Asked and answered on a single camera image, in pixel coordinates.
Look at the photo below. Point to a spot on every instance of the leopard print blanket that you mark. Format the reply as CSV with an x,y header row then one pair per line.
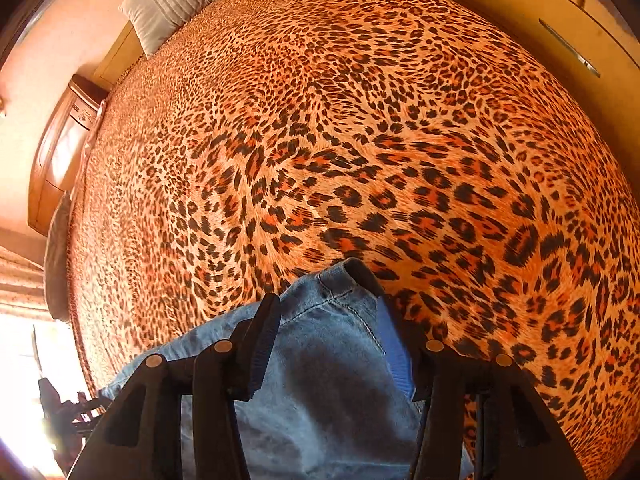
x,y
350,150

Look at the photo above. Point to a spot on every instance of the blue denim pants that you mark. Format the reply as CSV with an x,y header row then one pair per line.
x,y
320,400

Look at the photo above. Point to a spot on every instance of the wooden nightstand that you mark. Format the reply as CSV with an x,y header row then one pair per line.
x,y
62,155

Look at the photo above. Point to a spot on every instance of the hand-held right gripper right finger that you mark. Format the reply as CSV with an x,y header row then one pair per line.
x,y
395,350

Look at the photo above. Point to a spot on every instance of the wooden headboard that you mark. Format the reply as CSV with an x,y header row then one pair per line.
x,y
120,60

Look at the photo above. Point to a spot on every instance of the white striped pillow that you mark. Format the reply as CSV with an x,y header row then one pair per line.
x,y
175,0

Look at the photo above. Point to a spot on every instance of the patterned curtain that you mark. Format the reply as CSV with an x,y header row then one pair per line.
x,y
20,285

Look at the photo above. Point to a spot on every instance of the wooden wardrobe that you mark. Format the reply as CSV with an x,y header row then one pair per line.
x,y
525,5

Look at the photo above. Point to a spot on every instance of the grey pillow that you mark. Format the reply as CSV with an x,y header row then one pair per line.
x,y
57,260

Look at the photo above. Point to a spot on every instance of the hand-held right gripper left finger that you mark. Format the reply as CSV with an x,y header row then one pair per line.
x,y
259,360

